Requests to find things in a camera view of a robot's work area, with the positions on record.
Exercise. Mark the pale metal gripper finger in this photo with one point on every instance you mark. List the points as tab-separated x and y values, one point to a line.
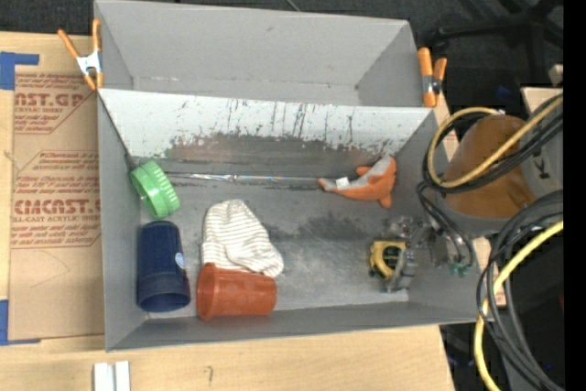
403	278
403	255

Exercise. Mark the dark blue cup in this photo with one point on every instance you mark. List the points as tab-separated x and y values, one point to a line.
160	265

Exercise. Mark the orange-red cup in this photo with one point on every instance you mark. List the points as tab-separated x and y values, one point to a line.
238	293

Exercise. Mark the orange and grey toy fish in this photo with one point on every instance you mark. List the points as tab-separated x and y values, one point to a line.
371	187

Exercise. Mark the grey metal bin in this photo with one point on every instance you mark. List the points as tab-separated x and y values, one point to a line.
320	224

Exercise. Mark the brown cardboard board red print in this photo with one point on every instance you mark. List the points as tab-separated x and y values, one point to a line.
50	279

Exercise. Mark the white striped cloth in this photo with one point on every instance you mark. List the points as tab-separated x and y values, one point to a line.
238	238

